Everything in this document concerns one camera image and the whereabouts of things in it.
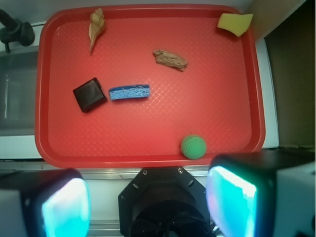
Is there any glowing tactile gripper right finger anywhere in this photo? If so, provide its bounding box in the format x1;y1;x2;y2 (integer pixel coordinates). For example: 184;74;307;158
206;150;316;237

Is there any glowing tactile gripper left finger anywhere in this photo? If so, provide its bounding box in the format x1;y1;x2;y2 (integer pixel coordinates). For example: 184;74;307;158
0;169;91;237

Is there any black box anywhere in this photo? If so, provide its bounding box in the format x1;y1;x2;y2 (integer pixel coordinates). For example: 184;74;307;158
73;78;108;113

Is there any green foam golf ball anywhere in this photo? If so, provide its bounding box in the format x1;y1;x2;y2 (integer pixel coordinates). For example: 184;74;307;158
181;135;207;159

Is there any red plastic tray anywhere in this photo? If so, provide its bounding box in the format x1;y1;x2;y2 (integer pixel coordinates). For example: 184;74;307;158
35;4;265;168

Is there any grey sink basin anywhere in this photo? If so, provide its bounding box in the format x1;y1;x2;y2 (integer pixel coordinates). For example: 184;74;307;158
0;46;39;136

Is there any blue sponge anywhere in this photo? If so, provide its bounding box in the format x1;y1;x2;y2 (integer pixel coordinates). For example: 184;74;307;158
109;84;150;101

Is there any brown cardboard panel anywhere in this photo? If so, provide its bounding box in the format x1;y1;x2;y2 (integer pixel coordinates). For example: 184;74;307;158
248;0;316;148

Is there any yellow sponge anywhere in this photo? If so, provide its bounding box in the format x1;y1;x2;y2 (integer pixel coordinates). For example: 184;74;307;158
217;13;253;37

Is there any brown wood piece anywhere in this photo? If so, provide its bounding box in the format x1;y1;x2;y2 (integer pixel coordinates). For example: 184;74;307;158
153;49;188;72

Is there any grey sink faucet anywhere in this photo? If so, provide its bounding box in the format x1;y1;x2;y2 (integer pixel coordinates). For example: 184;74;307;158
0;9;35;53

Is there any tan conch seashell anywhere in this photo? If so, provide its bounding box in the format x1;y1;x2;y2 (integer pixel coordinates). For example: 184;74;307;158
88;8;105;55

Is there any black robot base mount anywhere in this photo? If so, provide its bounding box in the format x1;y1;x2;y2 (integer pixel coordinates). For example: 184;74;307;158
118;167;215;237

